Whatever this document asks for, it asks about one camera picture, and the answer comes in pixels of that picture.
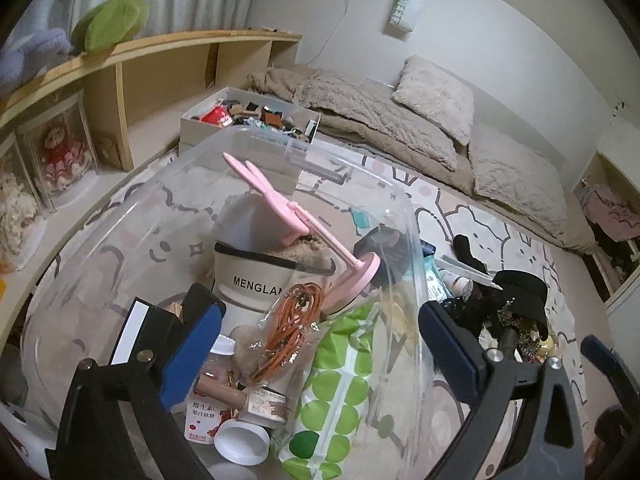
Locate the pink bunny phone stand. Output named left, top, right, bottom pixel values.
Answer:
left=222, top=152, right=381, bottom=315

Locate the bunny print bed sheet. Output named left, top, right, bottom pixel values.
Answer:
left=29, top=144, right=586, bottom=480

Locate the wooden shelf unit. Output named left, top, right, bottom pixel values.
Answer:
left=1, top=30, right=302, bottom=337

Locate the pile of clothes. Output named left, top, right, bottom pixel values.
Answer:
left=576, top=184, right=639, bottom=276

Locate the right beige pillow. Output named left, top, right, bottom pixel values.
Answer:
left=468, top=125, right=567, bottom=237

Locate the left beige pillow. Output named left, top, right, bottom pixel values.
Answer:
left=392, top=55, right=475, bottom=146

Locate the green plush toy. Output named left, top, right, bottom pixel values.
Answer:
left=72, top=0, right=150, bottom=52

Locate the purple plush toy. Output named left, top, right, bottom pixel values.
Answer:
left=1, top=28, right=74, bottom=96

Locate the folded beige blanket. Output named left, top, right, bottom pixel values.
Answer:
left=248, top=65, right=474, bottom=196

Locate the black feather accessory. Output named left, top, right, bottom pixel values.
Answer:
left=378, top=282, right=422, bottom=334

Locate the teal wet wipes pack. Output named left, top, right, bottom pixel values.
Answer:
left=407, top=255, right=451, bottom=302

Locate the white cardboard box of items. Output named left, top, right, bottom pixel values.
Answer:
left=179, top=87, right=321, bottom=179

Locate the orange cable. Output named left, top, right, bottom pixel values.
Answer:
left=232, top=282, right=331, bottom=391

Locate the black small box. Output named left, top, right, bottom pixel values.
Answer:
left=354, top=224, right=412, bottom=287

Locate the doll in clear case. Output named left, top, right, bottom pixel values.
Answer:
left=16, top=90, right=99, bottom=211

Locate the white bottle red label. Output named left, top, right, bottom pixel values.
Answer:
left=184, top=335, right=236, bottom=445

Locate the black cap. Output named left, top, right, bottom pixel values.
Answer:
left=492, top=270, right=548, bottom=326

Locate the beige pillow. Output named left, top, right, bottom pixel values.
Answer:
left=468, top=125, right=567, bottom=237
left=392, top=55, right=475, bottom=146

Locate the black foam tube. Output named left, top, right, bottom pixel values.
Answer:
left=499, top=327, right=518, bottom=361

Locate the green dotted wipes pack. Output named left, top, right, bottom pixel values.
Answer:
left=273, top=304, right=378, bottom=479

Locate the white hanging paper bag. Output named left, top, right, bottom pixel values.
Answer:
left=388, top=0, right=427, bottom=32

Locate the clear plastic storage bin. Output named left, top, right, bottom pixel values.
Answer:
left=21, top=127, right=434, bottom=479

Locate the white Mengland pouch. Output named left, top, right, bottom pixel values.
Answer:
left=213, top=242, right=310, bottom=312

